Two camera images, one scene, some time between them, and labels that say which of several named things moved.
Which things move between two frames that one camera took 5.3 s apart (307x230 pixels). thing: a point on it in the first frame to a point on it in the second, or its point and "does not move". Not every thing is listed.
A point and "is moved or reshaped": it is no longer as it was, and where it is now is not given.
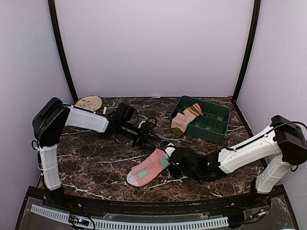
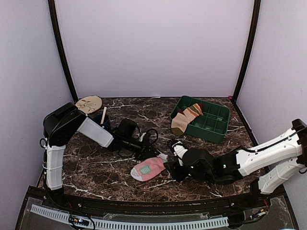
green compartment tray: (213, 126) does not move
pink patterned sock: (144, 172) is moved or reshaped
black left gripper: (143, 135) to (147, 150)
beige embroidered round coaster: (92, 103) does not move
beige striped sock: (180, 121) does not move
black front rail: (81, 203) does not move
